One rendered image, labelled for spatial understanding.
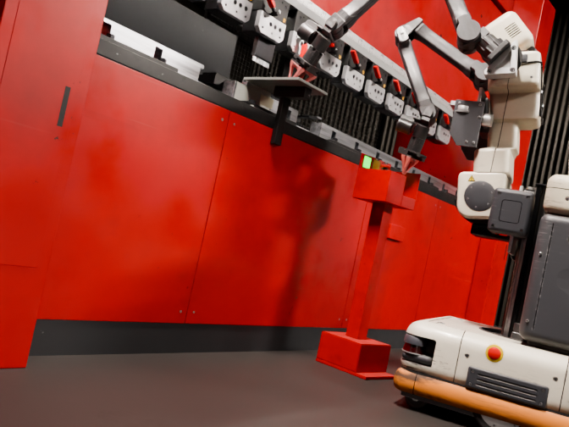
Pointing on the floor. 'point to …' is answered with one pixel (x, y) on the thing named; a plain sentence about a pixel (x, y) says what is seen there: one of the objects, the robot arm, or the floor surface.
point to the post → (283, 67)
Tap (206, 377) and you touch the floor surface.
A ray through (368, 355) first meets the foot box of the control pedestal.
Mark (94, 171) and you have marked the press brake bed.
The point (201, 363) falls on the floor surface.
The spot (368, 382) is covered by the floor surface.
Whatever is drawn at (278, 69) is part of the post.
